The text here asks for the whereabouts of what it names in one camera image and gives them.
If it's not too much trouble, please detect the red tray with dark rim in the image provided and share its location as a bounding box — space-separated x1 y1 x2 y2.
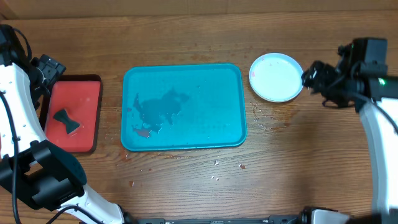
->
39 74 103 154

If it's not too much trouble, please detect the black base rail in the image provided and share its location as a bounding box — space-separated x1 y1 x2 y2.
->
136 215 308 224

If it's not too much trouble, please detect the teal plastic tray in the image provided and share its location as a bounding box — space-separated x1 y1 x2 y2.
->
121 63 248 151

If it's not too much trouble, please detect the dark green sponge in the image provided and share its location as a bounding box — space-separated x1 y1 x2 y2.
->
53 109 80 134

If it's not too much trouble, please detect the light blue plate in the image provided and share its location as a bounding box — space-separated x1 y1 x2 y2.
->
249 53 303 103

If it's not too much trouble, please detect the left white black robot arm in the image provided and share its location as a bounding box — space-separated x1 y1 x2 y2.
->
1 24 134 223

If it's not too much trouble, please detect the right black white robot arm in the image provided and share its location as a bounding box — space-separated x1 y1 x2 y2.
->
297 37 397 223

